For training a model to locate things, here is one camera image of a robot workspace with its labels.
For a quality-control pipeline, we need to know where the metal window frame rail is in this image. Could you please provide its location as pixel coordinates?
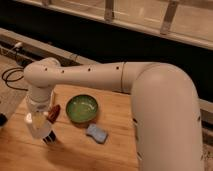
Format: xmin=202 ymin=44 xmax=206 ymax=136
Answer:
xmin=18 ymin=0 xmax=213 ymax=50

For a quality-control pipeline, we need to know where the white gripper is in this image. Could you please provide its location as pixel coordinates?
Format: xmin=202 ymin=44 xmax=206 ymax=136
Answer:
xmin=25 ymin=112 xmax=56 ymax=144

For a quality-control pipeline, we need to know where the red brown ceramic cup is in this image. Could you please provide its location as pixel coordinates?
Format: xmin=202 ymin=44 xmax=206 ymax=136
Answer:
xmin=47 ymin=105 xmax=61 ymax=124

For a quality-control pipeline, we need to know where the green ceramic bowl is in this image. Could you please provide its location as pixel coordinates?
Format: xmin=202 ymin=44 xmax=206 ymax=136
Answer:
xmin=66 ymin=94 xmax=98 ymax=124

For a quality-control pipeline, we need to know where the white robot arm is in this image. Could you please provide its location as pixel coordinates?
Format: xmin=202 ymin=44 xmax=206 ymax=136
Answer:
xmin=24 ymin=58 xmax=204 ymax=171

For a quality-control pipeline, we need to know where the white plug with cable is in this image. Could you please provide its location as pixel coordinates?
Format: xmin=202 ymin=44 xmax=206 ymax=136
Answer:
xmin=12 ymin=42 xmax=23 ymax=51

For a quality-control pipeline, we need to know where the black cable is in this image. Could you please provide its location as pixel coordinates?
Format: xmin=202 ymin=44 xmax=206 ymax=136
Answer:
xmin=1 ymin=59 xmax=32 ymax=91

